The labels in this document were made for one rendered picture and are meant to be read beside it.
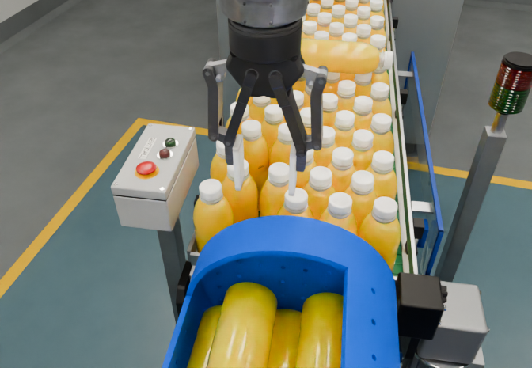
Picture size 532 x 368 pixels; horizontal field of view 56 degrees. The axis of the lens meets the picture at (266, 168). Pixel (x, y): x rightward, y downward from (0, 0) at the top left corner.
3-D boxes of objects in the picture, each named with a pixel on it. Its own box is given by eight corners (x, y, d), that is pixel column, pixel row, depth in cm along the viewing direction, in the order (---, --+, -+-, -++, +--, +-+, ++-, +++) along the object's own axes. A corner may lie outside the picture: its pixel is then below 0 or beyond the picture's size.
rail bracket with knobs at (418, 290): (379, 339, 86) (388, 303, 80) (378, 304, 92) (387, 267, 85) (438, 347, 85) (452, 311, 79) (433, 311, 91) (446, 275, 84)
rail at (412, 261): (411, 289, 88) (414, 278, 86) (384, -19, 210) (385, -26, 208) (415, 290, 88) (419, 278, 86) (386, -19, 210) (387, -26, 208)
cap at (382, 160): (393, 173, 91) (394, 166, 90) (371, 172, 92) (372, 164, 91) (392, 161, 94) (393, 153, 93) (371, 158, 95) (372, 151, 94)
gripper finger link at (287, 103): (270, 59, 55) (283, 56, 55) (300, 138, 61) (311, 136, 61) (265, 77, 52) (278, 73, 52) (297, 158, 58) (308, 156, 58)
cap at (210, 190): (217, 185, 89) (216, 178, 88) (226, 199, 86) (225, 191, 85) (196, 192, 87) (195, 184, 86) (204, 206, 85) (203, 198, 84)
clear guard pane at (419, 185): (398, 358, 131) (438, 232, 100) (388, 170, 191) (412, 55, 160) (400, 358, 131) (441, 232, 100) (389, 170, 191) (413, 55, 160)
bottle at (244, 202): (261, 232, 105) (260, 164, 93) (254, 257, 100) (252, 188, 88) (229, 227, 106) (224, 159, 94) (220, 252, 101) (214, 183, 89)
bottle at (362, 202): (362, 240, 103) (375, 172, 91) (372, 267, 98) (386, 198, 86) (329, 243, 103) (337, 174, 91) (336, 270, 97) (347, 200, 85)
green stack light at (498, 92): (491, 113, 94) (499, 90, 91) (484, 96, 99) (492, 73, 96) (526, 115, 93) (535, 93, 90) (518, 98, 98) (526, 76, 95)
